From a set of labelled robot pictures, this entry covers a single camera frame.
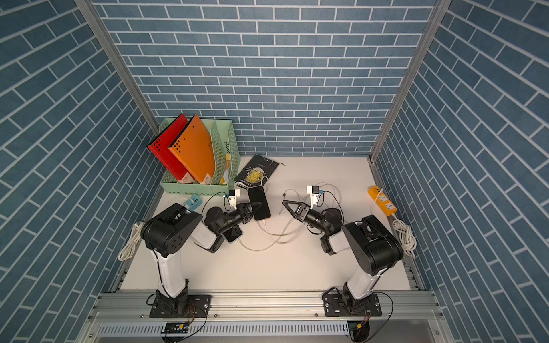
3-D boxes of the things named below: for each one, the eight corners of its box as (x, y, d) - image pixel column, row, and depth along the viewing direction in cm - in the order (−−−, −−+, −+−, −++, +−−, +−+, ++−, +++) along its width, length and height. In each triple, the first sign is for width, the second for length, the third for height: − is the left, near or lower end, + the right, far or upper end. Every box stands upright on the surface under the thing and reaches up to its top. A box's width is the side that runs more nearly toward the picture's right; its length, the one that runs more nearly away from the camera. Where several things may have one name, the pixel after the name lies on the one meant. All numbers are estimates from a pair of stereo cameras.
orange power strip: (388, 217, 98) (390, 213, 96) (366, 190, 108) (367, 186, 106) (397, 212, 100) (400, 209, 98) (375, 186, 110) (377, 183, 108)
